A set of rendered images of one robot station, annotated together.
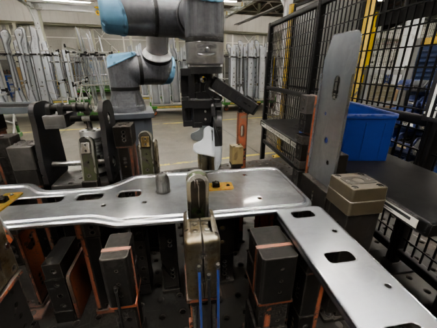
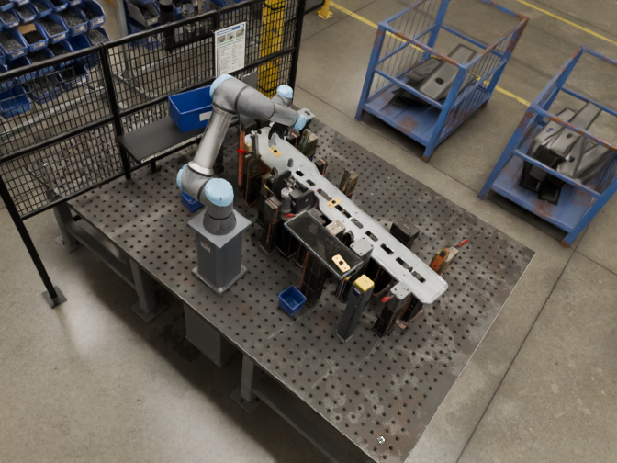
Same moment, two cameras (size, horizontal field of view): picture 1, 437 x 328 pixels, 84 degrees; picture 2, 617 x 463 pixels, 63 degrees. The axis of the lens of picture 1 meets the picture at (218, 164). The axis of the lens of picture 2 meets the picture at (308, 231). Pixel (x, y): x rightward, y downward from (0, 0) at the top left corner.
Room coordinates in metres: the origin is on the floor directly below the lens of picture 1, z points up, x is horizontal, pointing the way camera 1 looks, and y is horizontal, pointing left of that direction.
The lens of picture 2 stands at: (1.76, 1.73, 2.90)
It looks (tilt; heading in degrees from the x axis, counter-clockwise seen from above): 50 degrees down; 227
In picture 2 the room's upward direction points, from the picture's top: 12 degrees clockwise
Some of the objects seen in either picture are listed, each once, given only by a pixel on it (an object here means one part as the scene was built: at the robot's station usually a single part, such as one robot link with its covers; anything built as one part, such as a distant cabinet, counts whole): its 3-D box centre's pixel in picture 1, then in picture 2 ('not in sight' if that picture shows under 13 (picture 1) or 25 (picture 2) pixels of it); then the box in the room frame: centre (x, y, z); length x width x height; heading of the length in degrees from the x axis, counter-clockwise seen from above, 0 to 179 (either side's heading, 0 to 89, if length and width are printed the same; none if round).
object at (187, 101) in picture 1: (201, 97); (282, 124); (0.53, 0.03, 1.21); 0.09 x 0.08 x 0.12; 99
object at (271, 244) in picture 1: (266, 297); (288, 152); (0.36, -0.10, 0.84); 0.11 x 0.10 x 0.28; 9
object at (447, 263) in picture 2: not in sight; (435, 272); (0.19, 1.02, 0.88); 0.15 x 0.11 x 0.36; 9
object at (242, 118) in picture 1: (240, 177); (241, 159); (0.71, -0.07, 0.95); 0.03 x 0.01 x 0.50; 99
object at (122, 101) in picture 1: (127, 98); (219, 215); (1.08, 0.39, 1.15); 0.15 x 0.15 x 0.10
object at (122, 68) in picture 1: (124, 69); (218, 197); (1.08, 0.39, 1.27); 0.13 x 0.12 x 0.14; 112
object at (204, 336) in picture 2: not in sight; (219, 309); (1.08, 0.39, 0.33); 0.31 x 0.31 x 0.66; 18
